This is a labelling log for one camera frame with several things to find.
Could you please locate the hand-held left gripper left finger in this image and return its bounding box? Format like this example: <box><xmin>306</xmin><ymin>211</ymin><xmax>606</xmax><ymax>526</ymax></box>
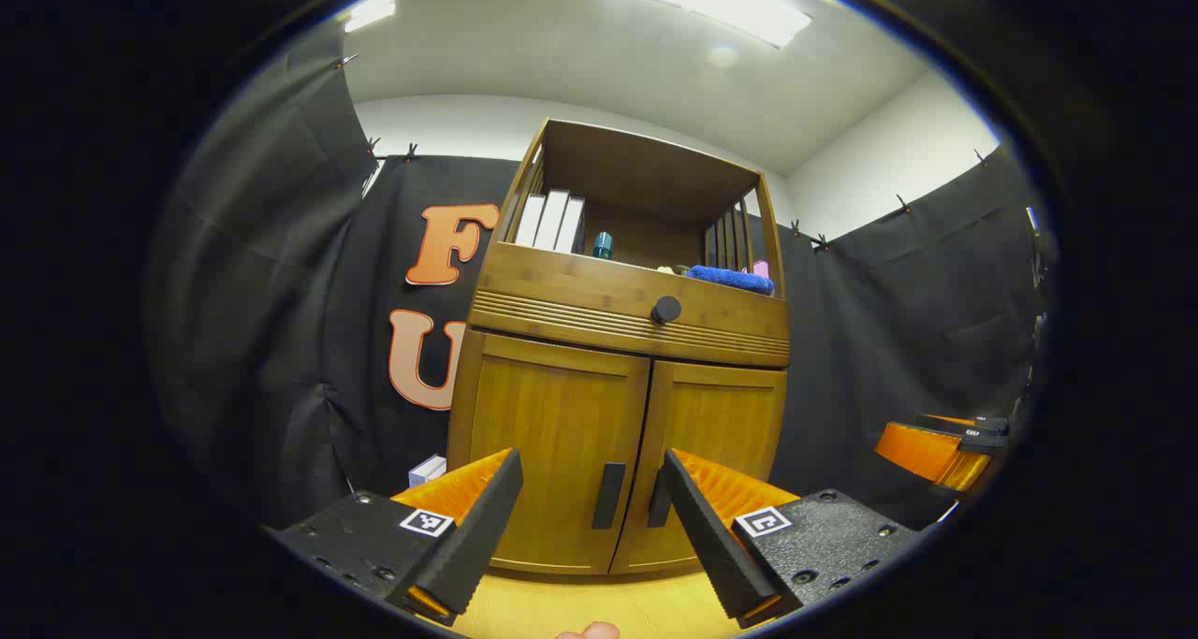
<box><xmin>265</xmin><ymin>448</ymin><xmax>525</xmax><ymax>627</ymax></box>

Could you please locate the small ceiling light panel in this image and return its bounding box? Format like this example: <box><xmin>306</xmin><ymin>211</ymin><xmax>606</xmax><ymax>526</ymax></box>
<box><xmin>343</xmin><ymin>0</ymin><xmax>405</xmax><ymax>34</ymax></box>

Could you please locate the wooden cabinet drawer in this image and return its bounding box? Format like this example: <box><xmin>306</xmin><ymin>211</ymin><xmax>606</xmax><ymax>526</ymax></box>
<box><xmin>468</xmin><ymin>241</ymin><xmax>792</xmax><ymax>369</ymax></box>

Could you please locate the blue towel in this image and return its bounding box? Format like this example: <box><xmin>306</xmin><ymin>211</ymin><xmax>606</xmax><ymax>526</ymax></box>
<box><xmin>683</xmin><ymin>265</ymin><xmax>776</xmax><ymax>297</ymax></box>

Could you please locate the white book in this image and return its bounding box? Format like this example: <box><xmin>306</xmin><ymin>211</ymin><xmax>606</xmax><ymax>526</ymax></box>
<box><xmin>534</xmin><ymin>189</ymin><xmax>571</xmax><ymax>251</ymax></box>
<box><xmin>515</xmin><ymin>193</ymin><xmax>547</xmax><ymax>247</ymax></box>
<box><xmin>555</xmin><ymin>196</ymin><xmax>586</xmax><ymax>254</ymax></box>

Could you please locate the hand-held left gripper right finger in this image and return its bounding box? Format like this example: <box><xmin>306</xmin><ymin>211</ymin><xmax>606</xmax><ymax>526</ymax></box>
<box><xmin>661</xmin><ymin>448</ymin><xmax>923</xmax><ymax>631</ymax></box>

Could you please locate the black backdrop cloth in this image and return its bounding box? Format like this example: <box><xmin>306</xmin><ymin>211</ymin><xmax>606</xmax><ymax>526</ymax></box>
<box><xmin>150</xmin><ymin>22</ymin><xmax>1059</xmax><ymax>528</ymax></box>

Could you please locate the wooden double-door shoe cabinet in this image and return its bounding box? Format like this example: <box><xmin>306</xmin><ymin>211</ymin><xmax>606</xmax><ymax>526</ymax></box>
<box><xmin>447</xmin><ymin>118</ymin><xmax>792</xmax><ymax>576</ymax></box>

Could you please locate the wooden cabinet door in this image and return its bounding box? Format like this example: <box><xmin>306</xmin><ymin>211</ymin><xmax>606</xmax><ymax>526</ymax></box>
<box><xmin>468</xmin><ymin>332</ymin><xmax>651</xmax><ymax>574</ymax></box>
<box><xmin>610</xmin><ymin>360</ymin><xmax>789</xmax><ymax>574</ymax></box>

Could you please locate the black left door handle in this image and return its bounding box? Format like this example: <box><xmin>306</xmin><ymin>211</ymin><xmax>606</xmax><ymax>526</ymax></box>
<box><xmin>592</xmin><ymin>462</ymin><xmax>626</xmax><ymax>530</ymax></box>

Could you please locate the black right door handle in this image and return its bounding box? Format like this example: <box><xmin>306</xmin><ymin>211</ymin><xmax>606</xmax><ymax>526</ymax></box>
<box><xmin>648</xmin><ymin>466</ymin><xmax>673</xmax><ymax>529</ymax></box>

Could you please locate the black door handle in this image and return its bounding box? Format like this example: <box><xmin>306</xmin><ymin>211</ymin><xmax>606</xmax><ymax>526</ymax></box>
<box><xmin>592</xmin><ymin>462</ymin><xmax>626</xmax><ymax>530</ymax></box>
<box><xmin>648</xmin><ymin>466</ymin><xmax>673</xmax><ymax>529</ymax></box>

